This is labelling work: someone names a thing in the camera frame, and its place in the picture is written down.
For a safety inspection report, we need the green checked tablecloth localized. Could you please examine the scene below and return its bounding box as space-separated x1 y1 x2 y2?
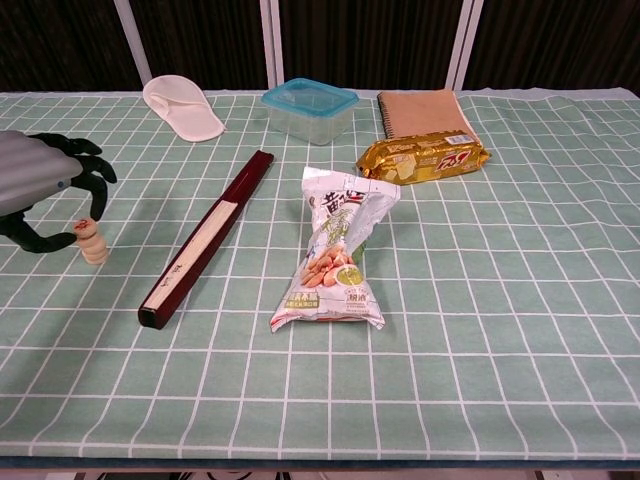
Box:
0 87 640 461

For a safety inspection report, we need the clear container with teal lid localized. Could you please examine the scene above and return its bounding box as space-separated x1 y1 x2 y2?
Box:
261 77 360 147

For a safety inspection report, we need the white peanut snack bag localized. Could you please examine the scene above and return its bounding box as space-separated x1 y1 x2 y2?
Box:
269 166 403 334

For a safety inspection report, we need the white disposable slipper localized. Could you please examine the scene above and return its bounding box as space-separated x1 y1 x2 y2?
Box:
142 74 227 144

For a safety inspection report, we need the brown spiral notebook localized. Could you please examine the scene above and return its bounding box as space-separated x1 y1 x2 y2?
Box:
376 88 479 141

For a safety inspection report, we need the dark red folding fan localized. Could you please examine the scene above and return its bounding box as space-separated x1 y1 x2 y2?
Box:
137 149 276 331

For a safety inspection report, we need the white partition frame post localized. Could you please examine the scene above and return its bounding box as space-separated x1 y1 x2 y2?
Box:
113 0 153 92
259 0 284 91
446 0 485 91

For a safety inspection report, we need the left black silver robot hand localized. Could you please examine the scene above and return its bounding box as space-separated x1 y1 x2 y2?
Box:
0 130 118 255

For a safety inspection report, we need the gold biscuit packet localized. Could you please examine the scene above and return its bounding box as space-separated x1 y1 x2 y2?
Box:
355 130 494 187

